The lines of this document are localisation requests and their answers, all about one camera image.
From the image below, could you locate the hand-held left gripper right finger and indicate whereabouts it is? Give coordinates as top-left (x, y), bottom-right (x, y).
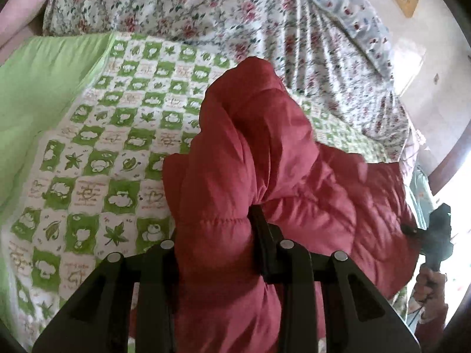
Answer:
top-left (248, 205), bottom-right (422, 353)

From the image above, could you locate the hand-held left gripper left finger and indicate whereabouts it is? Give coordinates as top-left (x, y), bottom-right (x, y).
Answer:
top-left (33, 239), bottom-right (179, 353)

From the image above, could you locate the red quilted jacket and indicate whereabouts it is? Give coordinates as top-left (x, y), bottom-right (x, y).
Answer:
top-left (162, 56), bottom-right (420, 353)

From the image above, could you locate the person's right forearm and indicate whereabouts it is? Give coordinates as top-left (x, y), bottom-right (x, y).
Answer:
top-left (416, 302), bottom-right (450, 335)

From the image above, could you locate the person's right hand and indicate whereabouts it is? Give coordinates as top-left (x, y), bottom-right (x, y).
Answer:
top-left (414, 265), bottom-right (447, 320)

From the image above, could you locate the teal cloth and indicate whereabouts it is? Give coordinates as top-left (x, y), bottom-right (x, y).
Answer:
top-left (407, 165), bottom-right (442, 225)

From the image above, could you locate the pink patterned cloth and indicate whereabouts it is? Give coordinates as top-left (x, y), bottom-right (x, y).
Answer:
top-left (399, 125), bottom-right (424, 177)

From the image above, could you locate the green checked bedsheet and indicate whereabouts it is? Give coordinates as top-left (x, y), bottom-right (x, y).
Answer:
top-left (0, 31), bottom-right (409, 353)

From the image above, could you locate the blue-white floral cloth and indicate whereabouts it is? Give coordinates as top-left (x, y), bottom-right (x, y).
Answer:
top-left (300, 0), bottom-right (396, 81)

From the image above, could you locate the white red-flowered quilt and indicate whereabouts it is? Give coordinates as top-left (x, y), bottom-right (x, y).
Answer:
top-left (42, 0), bottom-right (413, 162)

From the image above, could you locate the brown wooden frame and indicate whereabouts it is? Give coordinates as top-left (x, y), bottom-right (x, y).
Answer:
top-left (427, 92), bottom-right (471, 195)

